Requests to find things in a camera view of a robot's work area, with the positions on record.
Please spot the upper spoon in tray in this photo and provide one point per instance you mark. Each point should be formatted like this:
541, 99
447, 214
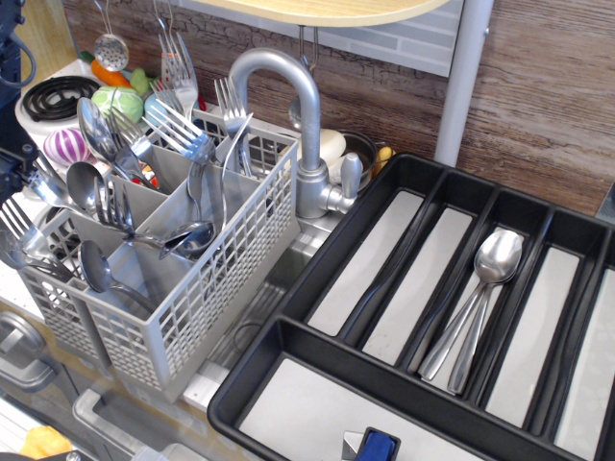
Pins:
497, 259

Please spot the spoon in basket middle left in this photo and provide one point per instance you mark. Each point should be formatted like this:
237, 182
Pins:
86, 187

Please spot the black cutlery tray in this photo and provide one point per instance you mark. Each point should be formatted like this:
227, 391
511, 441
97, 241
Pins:
345, 351

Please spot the silver kitchen faucet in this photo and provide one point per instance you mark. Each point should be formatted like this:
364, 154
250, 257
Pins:
316, 195

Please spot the tall fork at back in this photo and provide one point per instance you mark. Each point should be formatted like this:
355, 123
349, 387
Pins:
179, 71

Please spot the big steel spoon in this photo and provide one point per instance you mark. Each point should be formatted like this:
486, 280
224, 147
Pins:
13, 254

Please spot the fork at basket back right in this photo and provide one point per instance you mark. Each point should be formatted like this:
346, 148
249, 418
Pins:
234, 115

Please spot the white toy in pot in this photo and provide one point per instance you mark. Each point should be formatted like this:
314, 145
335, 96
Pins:
332, 145

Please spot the dark fork in basket middle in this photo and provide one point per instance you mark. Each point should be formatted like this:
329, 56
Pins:
110, 208

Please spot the grey metal shelf pole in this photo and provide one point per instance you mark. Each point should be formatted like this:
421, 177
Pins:
472, 33

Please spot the small metal pot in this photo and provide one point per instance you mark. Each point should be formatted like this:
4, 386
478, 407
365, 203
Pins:
373, 155

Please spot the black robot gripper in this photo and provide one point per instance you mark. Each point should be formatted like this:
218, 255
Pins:
18, 153

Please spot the spoon in basket front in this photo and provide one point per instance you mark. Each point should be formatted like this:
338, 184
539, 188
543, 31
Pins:
97, 272

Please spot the spoon at basket back left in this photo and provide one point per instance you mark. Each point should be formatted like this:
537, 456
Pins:
100, 141

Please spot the fork at basket left edge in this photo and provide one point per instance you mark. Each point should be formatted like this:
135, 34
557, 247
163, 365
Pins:
50, 187

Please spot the hanging perforated skimmer ladle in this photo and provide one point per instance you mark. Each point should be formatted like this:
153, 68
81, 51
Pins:
110, 50

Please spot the purple striped toy onion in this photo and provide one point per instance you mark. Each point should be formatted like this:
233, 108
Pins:
66, 146

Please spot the lower spoon in tray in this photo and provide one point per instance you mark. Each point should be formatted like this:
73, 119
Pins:
463, 364

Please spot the yellow toy at bottom left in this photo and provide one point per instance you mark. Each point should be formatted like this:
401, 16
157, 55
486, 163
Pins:
44, 441

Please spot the grey plastic cutlery basket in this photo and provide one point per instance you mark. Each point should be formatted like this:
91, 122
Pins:
196, 300

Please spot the spoon lying in basket centre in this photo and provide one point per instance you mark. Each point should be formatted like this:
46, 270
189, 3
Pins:
187, 240

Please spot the fork at basket front left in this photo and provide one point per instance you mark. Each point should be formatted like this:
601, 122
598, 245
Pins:
31, 240

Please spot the orange toy carrot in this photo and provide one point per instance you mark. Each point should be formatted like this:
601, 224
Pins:
110, 78

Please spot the wooden shelf board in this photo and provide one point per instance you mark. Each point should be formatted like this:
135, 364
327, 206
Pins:
331, 13

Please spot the large fork in centre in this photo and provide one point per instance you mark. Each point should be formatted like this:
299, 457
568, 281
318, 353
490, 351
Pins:
188, 140

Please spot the green toy cabbage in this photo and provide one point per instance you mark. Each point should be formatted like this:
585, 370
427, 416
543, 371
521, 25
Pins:
125, 99

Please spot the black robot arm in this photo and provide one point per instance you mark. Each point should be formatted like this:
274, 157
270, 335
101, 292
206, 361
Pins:
18, 68

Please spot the black coil stove burner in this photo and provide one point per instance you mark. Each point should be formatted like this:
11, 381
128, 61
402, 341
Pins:
56, 99

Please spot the blue object at tray bottom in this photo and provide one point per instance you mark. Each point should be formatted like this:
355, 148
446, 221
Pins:
370, 445

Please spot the spoon in tray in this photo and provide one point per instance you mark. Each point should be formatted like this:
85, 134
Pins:
463, 364
497, 259

